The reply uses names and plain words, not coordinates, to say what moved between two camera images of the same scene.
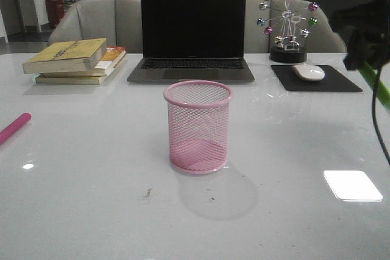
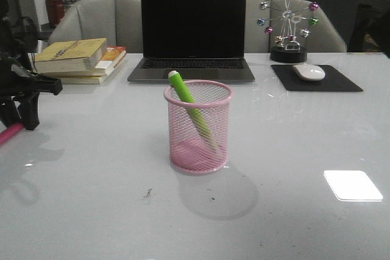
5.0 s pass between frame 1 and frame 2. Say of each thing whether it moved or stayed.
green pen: moved
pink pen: stayed
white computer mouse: stayed
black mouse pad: stayed
